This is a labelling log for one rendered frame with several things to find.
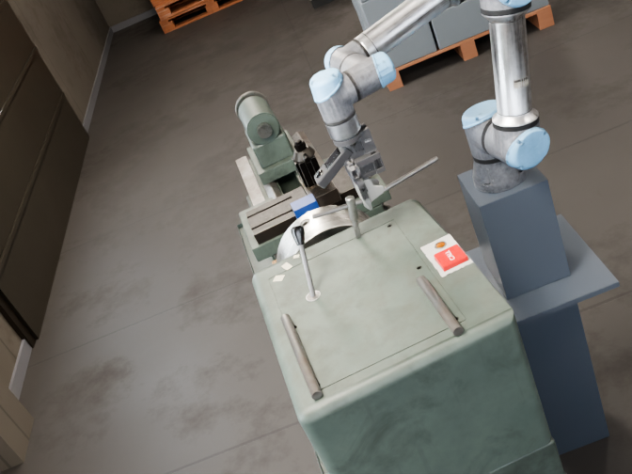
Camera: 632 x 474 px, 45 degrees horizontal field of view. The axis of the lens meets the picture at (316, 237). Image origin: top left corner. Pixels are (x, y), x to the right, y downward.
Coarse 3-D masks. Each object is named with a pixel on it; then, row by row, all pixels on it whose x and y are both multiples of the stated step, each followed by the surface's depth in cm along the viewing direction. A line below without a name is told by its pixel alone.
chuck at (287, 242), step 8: (320, 208) 215; (328, 208) 214; (304, 216) 214; (328, 216) 210; (336, 216) 210; (344, 216) 210; (360, 216) 213; (368, 216) 218; (296, 224) 214; (312, 224) 209; (320, 224) 208; (288, 232) 215; (288, 240) 213; (280, 248) 216; (288, 248) 211; (280, 256) 215
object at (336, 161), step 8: (336, 152) 182; (344, 152) 179; (352, 152) 179; (328, 160) 183; (336, 160) 180; (344, 160) 180; (320, 168) 184; (328, 168) 181; (336, 168) 181; (320, 176) 182; (328, 176) 181; (320, 184) 182
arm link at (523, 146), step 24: (480, 0) 181; (504, 0) 173; (528, 0) 175; (504, 24) 180; (504, 48) 183; (504, 72) 186; (528, 72) 187; (504, 96) 189; (528, 96) 189; (504, 120) 192; (528, 120) 191; (504, 144) 195; (528, 144) 192; (528, 168) 197
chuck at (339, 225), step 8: (328, 224) 207; (336, 224) 206; (344, 224) 206; (352, 224) 206; (312, 232) 206; (320, 232) 205; (328, 232) 206; (336, 232) 206; (312, 240) 205; (320, 240) 206; (296, 248) 206; (288, 256) 209
